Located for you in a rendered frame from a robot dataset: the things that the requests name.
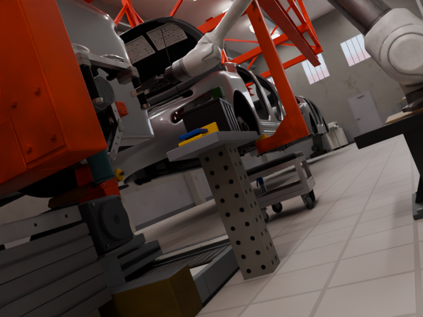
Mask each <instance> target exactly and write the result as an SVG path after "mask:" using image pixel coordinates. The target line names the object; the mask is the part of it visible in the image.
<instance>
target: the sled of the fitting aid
mask: <svg viewBox="0 0 423 317"><path fill-rule="evenodd" d="M161 255H163V253H162V250H161V247H160V245H159V241H158V240H154V241H152V242H149V243H145V242H144V243H142V244H140V245H138V246H136V247H134V248H132V249H130V250H128V251H126V252H124V253H122V254H120V255H118V256H117V258H118V261H119V263H120V267H121V270H122V272H123V275H124V277H126V276H128V275H130V274H131V273H133V272H135V271H136V270H138V269H139V268H141V267H143V266H145V265H148V264H149V263H151V262H153V261H154V260H155V259H156V258H158V257H160V256H161Z"/></svg>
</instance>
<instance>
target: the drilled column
mask: <svg viewBox="0 0 423 317"><path fill-rule="evenodd" d="M198 157H199V160H200V162H201V166H202V168H203V171H204V173H205V176H206V179H207V181H208V184H209V186H210V189H211V193H212V194H213V198H214V200H215V203H216V205H217V208H218V211H219V213H220V216H221V219H222V222H223V225H224V227H225V230H226V232H227V235H228V238H229V240H230V244H231V246H232V249H233V251H234V254H235V257H236V259H237V262H238V265H239V267H240V271H241V273H242V276H243V278H244V280H247V279H251V278H254V277H259V276H262V275H266V274H270V273H273V272H274V271H275V270H276V268H277V266H278V265H279V264H280V260H279V257H278V254H277V252H276V249H275V247H274V244H273V241H272V239H271V236H270V234H269V231H268V228H267V226H266V223H265V220H264V218H263V215H262V213H261V210H260V207H259V205H258V202H257V199H256V197H255V194H254V191H253V189H252V186H251V183H250V181H249V178H248V176H247V173H246V171H245V168H244V165H243V163H242V160H241V157H240V155H239V152H238V149H237V147H236V144H235V143H229V144H224V145H222V146H219V147H217V148H214V149H212V150H209V151H207V152H205V153H202V154H200V155H199V156H198Z"/></svg>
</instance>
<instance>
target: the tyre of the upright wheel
mask: <svg viewBox="0 0 423 317"><path fill-rule="evenodd" d="M101 115H102V117H103V121H104V128H105V140H106V137H107V134H108V125H107V123H106V120H105V118H104V114H103V112H102V111H101ZM76 187H78V185H77V180H76V174H75V170H74V169H72V168H70V167H69V166H68V167H67V168H64V169H62V170H60V171H58V172H56V173H54V174H52V175H50V176H48V177H46V178H44V179H41V180H39V181H37V182H35V183H33V184H30V185H29V186H26V187H24V188H22V189H20V190H18V192H20V193H22V194H25V195H28V196H33V197H42V198H48V197H55V196H58V195H60V194H62V193H64V192H67V191H69V190H71V189H74V188H76Z"/></svg>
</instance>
